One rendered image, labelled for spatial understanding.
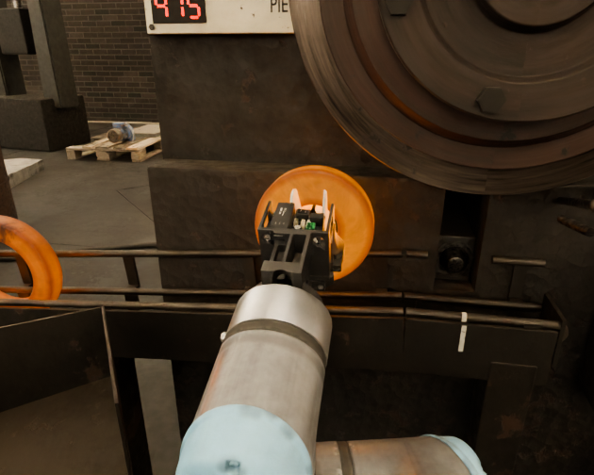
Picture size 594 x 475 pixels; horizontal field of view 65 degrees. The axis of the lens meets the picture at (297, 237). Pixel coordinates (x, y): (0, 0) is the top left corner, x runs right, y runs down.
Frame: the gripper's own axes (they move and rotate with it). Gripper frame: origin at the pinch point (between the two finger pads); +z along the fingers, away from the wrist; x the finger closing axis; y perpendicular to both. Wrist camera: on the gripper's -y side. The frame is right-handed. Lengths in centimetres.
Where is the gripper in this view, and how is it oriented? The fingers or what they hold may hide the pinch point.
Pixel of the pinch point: (314, 211)
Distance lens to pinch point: 60.0
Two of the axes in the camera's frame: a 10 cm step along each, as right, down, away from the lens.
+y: -0.6, -7.9, -6.1
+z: 1.7, -6.1, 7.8
